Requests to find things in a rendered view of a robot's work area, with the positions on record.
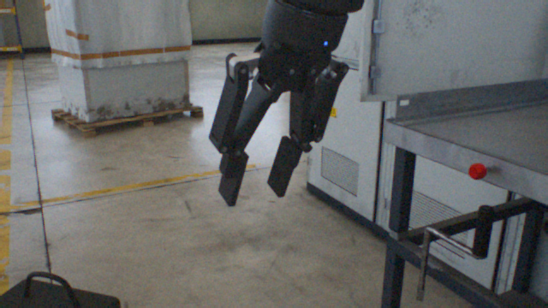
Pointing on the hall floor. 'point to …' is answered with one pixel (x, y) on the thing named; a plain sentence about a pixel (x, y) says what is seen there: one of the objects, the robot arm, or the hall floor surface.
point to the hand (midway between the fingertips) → (257, 174)
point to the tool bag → (53, 294)
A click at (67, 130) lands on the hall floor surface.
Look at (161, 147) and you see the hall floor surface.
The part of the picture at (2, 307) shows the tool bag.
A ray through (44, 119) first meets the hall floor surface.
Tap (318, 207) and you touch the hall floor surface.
